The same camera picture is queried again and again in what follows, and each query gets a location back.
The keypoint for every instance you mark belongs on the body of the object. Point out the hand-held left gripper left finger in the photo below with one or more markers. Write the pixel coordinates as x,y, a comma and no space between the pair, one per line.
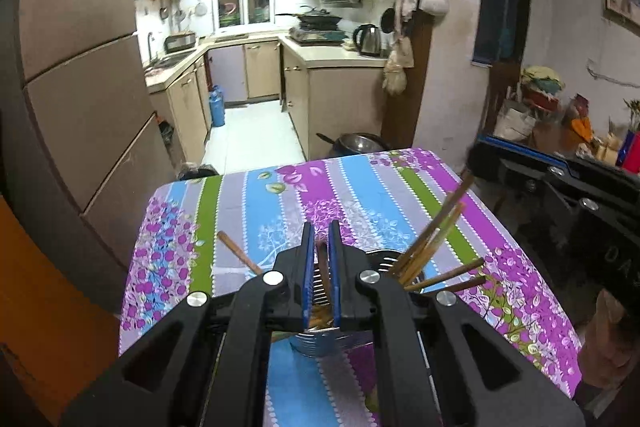
309,277

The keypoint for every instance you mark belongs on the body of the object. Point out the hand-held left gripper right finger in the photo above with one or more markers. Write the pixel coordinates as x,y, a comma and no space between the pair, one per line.
334,277

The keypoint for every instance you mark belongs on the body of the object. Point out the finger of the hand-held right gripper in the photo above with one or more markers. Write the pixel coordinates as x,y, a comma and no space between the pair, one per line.
525,153

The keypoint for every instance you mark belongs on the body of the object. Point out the blue perforated utensil holder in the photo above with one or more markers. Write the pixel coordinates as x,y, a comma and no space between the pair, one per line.
325,343

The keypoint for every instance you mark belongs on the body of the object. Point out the group of wooden chopsticks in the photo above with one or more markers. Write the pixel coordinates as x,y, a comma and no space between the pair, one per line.
430,239

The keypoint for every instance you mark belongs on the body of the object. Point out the person's right hand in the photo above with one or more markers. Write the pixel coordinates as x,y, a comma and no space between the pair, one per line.
610,342

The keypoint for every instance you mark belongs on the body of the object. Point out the wooden side table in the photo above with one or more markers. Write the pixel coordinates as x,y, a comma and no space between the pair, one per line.
555,139

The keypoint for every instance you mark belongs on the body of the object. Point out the wooden chair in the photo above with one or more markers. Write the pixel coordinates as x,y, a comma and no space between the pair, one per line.
500,97

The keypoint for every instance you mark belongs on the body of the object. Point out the floral striped tablecloth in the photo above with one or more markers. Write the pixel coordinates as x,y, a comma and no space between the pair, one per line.
360,187

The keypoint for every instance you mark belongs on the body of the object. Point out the steel basin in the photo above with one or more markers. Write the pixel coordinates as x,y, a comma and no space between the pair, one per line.
357,143

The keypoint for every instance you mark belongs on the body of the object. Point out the hanging cloth bags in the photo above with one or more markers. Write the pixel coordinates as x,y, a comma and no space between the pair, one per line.
400,57

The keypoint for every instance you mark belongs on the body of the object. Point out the lower kitchen cabinets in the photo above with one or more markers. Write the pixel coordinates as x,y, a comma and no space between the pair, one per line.
340,102

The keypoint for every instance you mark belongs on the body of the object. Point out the blue water jug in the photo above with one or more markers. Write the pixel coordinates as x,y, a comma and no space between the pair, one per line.
217,107

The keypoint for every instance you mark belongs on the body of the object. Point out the electric kettle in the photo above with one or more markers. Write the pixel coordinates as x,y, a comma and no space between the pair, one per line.
367,41

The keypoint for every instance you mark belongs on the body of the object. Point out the gas stove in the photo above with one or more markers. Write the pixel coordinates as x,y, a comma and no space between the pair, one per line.
317,36

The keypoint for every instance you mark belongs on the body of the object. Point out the black wok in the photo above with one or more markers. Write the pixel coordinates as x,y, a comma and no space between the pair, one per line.
315,18

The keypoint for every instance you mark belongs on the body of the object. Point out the orange wooden cabinet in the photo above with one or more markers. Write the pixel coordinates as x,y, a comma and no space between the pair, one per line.
45,307

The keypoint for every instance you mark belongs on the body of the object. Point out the silver countertop appliance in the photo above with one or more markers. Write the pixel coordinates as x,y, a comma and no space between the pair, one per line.
180,43

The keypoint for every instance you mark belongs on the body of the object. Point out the kitchen faucet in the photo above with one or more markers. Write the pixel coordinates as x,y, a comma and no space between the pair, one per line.
150,49

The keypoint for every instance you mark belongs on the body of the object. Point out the hanging strainer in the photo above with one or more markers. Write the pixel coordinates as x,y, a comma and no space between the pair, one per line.
201,7

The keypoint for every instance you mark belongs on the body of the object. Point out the silver refrigerator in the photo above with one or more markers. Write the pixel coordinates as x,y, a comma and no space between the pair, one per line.
90,82

